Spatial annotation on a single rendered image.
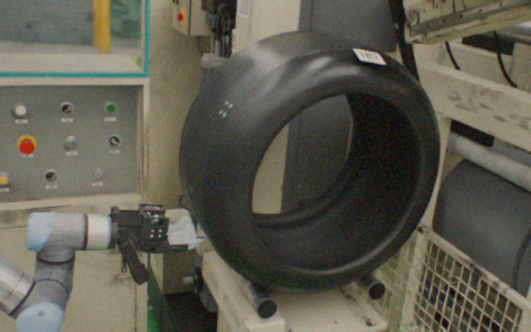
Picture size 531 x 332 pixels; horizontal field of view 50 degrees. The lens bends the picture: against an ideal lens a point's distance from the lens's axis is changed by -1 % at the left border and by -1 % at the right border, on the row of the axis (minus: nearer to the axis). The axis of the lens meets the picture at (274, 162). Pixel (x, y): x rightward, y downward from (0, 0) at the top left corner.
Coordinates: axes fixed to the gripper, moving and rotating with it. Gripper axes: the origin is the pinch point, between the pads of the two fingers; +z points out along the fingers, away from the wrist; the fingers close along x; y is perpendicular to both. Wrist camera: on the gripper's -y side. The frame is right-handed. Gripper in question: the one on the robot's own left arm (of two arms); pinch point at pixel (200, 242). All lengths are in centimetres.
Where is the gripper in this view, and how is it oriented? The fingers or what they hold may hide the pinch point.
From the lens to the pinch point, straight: 127.3
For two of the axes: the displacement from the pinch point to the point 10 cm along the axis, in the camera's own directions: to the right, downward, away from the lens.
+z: 9.0, 0.6, 4.2
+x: -3.8, -3.4, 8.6
